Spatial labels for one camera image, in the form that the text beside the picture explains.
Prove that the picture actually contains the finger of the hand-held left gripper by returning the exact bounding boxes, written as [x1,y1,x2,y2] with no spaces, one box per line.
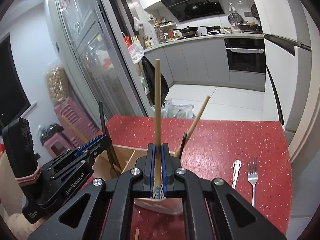
[49,137,113,182]
[47,134,107,171]

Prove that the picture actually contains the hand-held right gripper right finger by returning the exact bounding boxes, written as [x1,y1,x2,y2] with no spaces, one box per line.
[161,143,288,240]

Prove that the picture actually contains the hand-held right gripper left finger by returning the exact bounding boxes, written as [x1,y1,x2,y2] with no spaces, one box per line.
[27,143,157,240]

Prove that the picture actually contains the beige cutlery holder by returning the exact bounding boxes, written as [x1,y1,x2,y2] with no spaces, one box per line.
[93,144,187,217]

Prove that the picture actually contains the black chopstick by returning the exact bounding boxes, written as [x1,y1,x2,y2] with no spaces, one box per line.
[99,102,119,172]
[180,132,188,160]

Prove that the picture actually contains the wooden chopstick blue patterned tip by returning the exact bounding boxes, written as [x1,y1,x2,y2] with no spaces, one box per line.
[154,59,162,199]

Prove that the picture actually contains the pink plastic stool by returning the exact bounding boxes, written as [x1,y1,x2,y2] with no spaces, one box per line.
[44,136,75,159]

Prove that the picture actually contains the pink elastic band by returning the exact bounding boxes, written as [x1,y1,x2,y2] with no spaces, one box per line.
[14,166,42,187]

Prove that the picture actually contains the stack of pink stools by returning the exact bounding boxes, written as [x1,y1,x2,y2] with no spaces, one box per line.
[54,97,100,150]

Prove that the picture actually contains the black plastic bag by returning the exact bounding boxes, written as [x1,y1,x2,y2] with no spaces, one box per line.
[37,123,64,140]

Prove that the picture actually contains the beige board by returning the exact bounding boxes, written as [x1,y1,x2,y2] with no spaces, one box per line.
[0,152,16,215]

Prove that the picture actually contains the clear plastic bag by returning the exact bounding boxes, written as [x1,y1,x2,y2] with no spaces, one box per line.
[152,99,195,119]

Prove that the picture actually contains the clear bag of nuts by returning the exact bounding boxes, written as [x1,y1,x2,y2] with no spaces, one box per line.
[45,66,69,105]

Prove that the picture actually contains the black garbage bag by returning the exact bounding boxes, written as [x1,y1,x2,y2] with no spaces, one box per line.
[141,56,169,105]

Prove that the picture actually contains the grey kitchen cabinets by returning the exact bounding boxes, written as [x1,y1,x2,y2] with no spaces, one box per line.
[144,36,266,92]

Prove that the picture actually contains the red and white plastic bag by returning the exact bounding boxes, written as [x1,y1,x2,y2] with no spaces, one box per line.
[127,42,145,63]

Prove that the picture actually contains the glass sliding door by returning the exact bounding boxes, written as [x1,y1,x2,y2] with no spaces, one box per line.
[49,0,148,140]

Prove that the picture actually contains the black built-in oven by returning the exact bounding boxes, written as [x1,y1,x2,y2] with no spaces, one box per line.
[224,38,266,74]

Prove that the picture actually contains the spice rack with bottles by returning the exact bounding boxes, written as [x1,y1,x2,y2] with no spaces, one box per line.
[154,17,180,43]

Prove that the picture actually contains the black wok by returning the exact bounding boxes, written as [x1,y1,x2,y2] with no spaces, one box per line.
[176,26,199,37]

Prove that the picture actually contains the white towel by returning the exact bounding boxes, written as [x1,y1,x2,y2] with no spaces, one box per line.
[230,47,265,55]

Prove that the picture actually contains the black range hood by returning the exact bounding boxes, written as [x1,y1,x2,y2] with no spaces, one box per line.
[160,0,225,22]

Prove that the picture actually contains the dark cooking pot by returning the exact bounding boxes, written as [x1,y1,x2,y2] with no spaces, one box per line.
[237,24,260,33]

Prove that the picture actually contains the round metal steamer rack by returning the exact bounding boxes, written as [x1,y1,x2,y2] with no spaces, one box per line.
[228,12,242,28]

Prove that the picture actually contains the white refrigerator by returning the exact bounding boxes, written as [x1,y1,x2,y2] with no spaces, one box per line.
[246,0,315,133]

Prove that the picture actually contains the silver fork ornate handle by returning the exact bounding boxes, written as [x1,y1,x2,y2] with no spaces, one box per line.
[231,160,242,190]

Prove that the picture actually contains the silver fork plain handle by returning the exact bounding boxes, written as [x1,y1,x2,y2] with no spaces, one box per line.
[247,157,258,207]

